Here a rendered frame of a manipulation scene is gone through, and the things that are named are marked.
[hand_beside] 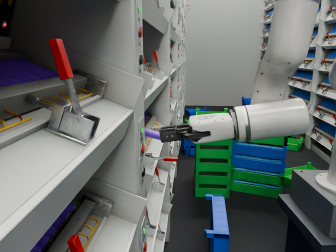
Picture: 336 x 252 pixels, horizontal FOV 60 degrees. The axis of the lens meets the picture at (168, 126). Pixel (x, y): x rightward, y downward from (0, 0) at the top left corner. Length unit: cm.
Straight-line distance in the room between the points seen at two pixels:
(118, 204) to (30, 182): 32
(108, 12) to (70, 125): 23
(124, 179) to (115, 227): 8
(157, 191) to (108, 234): 59
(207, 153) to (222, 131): 102
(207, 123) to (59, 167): 46
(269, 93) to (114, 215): 48
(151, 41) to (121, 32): 70
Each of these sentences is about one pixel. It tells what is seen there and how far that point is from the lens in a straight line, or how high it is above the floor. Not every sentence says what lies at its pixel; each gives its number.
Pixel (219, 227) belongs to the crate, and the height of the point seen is 20.
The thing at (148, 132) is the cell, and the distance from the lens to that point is 70.
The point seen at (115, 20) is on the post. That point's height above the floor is 86.
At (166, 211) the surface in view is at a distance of 132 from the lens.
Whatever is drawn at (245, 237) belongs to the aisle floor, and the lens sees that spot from 148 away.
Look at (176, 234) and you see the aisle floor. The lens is 145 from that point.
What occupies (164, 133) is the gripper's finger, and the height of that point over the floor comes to 64.
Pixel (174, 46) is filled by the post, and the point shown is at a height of 86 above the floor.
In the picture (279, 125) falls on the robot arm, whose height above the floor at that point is 67.
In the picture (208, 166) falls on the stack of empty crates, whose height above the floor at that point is 19.
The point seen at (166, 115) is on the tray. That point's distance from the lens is 116.
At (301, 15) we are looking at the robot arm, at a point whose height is 89.
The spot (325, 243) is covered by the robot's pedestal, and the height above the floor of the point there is 28.
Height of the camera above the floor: 82
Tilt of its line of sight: 14 degrees down
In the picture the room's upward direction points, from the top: straight up
